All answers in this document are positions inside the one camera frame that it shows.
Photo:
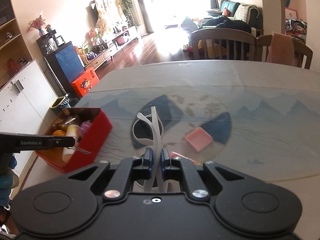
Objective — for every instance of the white tv console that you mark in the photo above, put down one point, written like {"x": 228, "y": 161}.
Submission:
{"x": 108, "y": 50}

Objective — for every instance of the white yellow tube bottle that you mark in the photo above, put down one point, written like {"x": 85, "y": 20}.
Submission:
{"x": 72, "y": 140}

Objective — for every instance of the blue gloved left hand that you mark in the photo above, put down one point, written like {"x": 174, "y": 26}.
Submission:
{"x": 7, "y": 182}

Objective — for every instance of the small red silver item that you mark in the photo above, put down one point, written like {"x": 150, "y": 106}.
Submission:
{"x": 76, "y": 148}

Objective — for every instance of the white cabinet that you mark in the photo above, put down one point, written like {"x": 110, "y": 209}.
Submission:
{"x": 26, "y": 101}

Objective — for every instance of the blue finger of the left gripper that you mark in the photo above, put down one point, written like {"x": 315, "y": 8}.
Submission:
{"x": 16, "y": 142}

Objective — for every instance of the red metal tin box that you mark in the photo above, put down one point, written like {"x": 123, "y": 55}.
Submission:
{"x": 92, "y": 141}

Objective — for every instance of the wooden chair with pink cloth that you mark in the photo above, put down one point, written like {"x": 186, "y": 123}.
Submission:
{"x": 282, "y": 49}

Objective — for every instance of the orange red gift box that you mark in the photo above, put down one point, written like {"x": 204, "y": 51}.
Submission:
{"x": 85, "y": 82}

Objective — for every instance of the teal sofa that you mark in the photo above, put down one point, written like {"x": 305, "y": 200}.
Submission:
{"x": 249, "y": 13}

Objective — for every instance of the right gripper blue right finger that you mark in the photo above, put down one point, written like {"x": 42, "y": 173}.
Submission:
{"x": 165, "y": 163}

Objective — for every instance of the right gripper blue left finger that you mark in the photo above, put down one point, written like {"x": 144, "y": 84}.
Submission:
{"x": 148, "y": 162}

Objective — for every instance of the blue trash bin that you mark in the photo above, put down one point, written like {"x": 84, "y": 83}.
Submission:
{"x": 60, "y": 104}

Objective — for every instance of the orange fruit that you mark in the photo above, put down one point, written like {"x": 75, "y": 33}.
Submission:
{"x": 59, "y": 133}

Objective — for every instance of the dark wooden chair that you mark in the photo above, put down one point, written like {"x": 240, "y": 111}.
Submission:
{"x": 223, "y": 44}

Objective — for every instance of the blue black panel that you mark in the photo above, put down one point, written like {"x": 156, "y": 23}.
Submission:
{"x": 66, "y": 66}

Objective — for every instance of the pink ridged soap dish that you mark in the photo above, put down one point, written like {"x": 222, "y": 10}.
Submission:
{"x": 199, "y": 139}

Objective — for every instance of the white sunglasses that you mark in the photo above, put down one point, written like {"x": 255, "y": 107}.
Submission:
{"x": 148, "y": 130}

